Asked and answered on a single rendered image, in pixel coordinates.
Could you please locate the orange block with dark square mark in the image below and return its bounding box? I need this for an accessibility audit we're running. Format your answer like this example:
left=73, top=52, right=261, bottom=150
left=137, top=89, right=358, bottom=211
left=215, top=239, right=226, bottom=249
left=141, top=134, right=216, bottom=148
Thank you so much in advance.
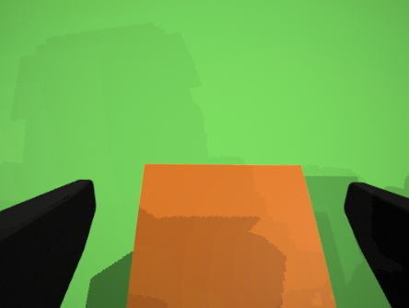
left=126, top=164, right=337, bottom=308

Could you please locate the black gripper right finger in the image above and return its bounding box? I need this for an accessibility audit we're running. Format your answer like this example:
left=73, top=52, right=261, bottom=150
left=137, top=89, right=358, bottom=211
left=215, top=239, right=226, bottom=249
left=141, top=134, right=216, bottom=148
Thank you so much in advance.
left=345, top=183, right=409, bottom=308

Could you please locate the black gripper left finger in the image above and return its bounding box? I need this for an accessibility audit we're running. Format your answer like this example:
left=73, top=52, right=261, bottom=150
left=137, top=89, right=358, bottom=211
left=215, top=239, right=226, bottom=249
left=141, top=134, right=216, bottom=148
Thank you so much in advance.
left=0, top=180, right=96, bottom=308

